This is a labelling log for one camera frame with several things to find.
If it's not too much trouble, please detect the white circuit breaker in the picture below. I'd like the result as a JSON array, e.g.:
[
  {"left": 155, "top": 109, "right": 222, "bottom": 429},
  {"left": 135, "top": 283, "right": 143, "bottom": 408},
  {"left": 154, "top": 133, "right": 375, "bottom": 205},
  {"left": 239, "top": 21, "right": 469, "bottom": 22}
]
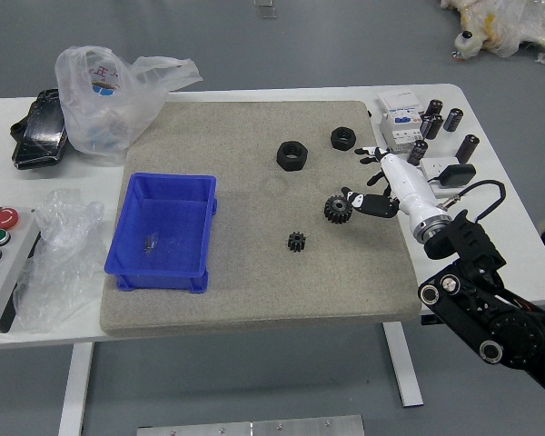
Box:
[{"left": 375, "top": 89, "right": 426, "bottom": 154}]

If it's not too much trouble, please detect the plush toy in plastic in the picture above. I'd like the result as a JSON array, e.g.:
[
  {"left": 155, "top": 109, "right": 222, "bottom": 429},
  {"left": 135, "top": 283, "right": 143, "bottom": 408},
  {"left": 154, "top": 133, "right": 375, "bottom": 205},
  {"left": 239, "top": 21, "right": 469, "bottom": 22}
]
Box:
[{"left": 438, "top": 0, "right": 545, "bottom": 72}]

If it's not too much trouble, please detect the metal floor plate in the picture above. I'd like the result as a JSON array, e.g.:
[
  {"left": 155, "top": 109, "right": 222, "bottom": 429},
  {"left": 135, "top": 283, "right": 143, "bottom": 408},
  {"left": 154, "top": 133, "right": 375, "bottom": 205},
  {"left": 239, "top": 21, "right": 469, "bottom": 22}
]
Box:
[{"left": 253, "top": 0, "right": 277, "bottom": 20}]

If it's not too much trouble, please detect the black power adapter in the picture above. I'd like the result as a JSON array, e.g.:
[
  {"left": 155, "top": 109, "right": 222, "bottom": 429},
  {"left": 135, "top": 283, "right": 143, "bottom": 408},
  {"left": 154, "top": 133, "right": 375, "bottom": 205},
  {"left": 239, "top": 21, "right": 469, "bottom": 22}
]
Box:
[{"left": 438, "top": 163, "right": 477, "bottom": 187}]

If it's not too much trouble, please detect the blue plastic box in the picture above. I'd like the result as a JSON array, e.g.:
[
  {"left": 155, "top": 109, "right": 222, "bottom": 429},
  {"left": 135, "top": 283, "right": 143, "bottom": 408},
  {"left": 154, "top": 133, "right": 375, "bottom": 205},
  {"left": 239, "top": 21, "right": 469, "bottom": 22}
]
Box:
[{"left": 104, "top": 172, "right": 219, "bottom": 294}]

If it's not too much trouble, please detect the grey control button box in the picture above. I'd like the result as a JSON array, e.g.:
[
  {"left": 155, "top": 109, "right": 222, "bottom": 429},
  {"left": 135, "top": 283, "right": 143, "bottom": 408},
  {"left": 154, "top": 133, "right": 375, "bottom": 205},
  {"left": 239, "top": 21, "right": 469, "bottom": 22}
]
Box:
[{"left": 0, "top": 207, "right": 42, "bottom": 335}]

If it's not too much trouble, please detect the white power socket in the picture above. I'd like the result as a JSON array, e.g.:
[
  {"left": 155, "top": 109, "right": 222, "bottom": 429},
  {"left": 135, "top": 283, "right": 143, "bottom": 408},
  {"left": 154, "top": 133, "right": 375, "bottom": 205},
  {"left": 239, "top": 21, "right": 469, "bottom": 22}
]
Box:
[{"left": 418, "top": 156, "right": 470, "bottom": 198}]

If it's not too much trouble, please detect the black plastic tray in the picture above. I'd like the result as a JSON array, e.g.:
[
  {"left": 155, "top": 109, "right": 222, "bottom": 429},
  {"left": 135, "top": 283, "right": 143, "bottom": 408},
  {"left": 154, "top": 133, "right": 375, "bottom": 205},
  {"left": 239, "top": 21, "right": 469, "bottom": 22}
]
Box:
[{"left": 9, "top": 88, "right": 69, "bottom": 172}]

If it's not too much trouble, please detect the grey-brown foam mat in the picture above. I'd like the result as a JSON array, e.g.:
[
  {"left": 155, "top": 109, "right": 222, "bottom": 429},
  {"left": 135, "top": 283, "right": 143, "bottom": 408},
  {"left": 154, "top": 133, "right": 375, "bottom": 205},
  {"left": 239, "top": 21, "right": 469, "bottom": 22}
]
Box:
[{"left": 98, "top": 99, "right": 423, "bottom": 338}]

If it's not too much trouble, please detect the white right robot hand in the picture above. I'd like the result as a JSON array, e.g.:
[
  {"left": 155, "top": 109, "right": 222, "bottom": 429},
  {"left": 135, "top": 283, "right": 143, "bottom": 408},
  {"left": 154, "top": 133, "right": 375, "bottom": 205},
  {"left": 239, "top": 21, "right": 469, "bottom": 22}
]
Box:
[{"left": 341, "top": 145, "right": 451, "bottom": 233}]

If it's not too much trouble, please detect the crumpled clear plastic wrap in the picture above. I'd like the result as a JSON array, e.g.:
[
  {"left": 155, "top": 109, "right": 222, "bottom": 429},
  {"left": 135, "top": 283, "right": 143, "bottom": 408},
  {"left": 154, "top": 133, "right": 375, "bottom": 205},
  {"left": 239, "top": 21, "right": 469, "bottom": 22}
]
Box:
[{"left": 12, "top": 188, "right": 108, "bottom": 332}]

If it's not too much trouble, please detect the small black hex nut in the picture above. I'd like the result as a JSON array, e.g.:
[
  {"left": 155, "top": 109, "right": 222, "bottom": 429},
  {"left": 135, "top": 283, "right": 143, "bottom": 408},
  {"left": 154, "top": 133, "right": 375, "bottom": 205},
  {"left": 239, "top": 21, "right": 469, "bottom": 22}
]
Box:
[{"left": 330, "top": 126, "right": 357, "bottom": 151}]

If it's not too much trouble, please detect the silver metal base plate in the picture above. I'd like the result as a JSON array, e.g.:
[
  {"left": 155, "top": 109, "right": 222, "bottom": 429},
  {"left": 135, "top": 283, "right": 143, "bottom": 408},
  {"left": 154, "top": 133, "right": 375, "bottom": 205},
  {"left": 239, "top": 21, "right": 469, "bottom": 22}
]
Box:
[{"left": 136, "top": 414, "right": 365, "bottom": 436}]

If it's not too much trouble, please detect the white table leg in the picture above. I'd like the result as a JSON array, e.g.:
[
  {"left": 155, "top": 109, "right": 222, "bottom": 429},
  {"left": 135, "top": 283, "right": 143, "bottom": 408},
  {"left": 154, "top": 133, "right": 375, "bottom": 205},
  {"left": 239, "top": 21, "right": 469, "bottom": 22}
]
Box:
[
  {"left": 57, "top": 341, "right": 94, "bottom": 436},
  {"left": 381, "top": 321, "right": 424, "bottom": 409}
]

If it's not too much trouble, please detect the big black hex nut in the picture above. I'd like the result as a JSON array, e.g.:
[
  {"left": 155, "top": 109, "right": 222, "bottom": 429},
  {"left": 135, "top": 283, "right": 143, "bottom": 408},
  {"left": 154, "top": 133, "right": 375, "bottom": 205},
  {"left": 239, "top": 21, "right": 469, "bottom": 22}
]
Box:
[{"left": 275, "top": 140, "right": 311, "bottom": 173}]

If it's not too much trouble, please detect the translucent white plastic bag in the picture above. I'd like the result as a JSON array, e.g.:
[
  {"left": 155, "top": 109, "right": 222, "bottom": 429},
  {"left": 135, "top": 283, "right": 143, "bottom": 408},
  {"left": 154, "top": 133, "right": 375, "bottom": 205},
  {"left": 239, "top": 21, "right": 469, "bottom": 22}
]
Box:
[{"left": 54, "top": 44, "right": 204, "bottom": 167}]

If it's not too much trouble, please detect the big black gear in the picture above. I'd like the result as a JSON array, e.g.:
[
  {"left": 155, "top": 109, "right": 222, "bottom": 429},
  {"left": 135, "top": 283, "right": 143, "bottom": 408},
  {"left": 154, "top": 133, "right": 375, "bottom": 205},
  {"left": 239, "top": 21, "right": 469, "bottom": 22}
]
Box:
[{"left": 323, "top": 194, "right": 355, "bottom": 226}]

